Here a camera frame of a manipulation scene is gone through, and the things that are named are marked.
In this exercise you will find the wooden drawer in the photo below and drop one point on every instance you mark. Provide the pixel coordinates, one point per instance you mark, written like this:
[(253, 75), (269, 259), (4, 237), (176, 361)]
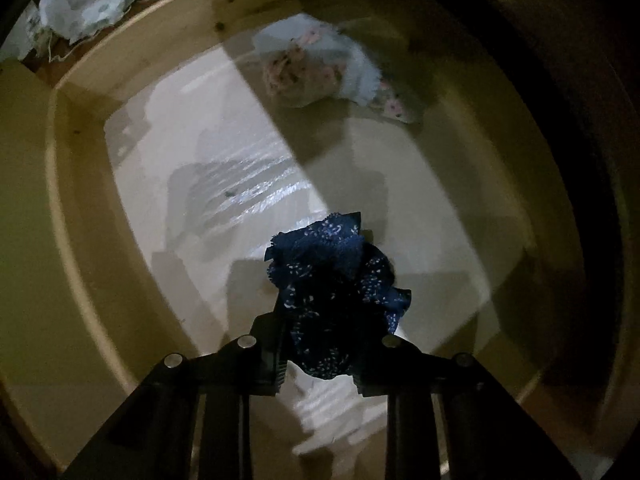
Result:
[(200, 185)]

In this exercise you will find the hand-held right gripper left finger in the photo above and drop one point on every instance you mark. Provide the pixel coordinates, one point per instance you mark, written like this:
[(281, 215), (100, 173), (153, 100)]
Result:
[(272, 355)]

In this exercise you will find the pink floral sock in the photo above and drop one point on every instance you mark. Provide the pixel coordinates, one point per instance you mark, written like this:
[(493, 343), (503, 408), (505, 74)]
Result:
[(300, 70)]

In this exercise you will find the dark blue patterned underwear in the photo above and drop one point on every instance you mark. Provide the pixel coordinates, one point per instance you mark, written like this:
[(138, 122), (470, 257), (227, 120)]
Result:
[(330, 280)]

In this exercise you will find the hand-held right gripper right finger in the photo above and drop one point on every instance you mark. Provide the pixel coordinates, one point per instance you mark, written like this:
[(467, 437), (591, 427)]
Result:
[(370, 367)]

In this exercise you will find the white crumpled cloth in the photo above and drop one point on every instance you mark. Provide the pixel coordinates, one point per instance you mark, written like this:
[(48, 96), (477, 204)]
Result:
[(85, 0)]

